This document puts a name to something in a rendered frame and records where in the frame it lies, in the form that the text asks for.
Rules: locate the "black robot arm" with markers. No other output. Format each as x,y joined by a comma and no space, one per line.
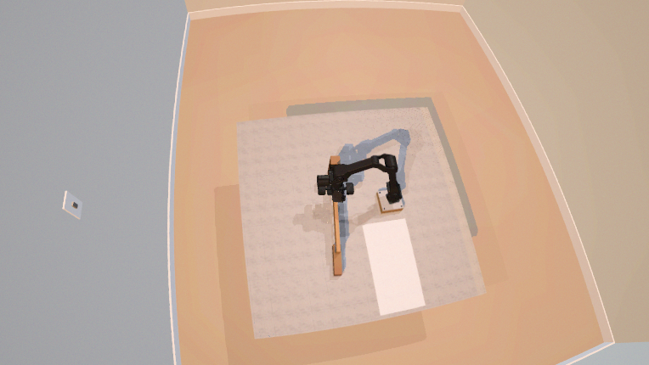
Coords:
340,173

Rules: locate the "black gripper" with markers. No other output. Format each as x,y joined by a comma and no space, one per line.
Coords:
349,187

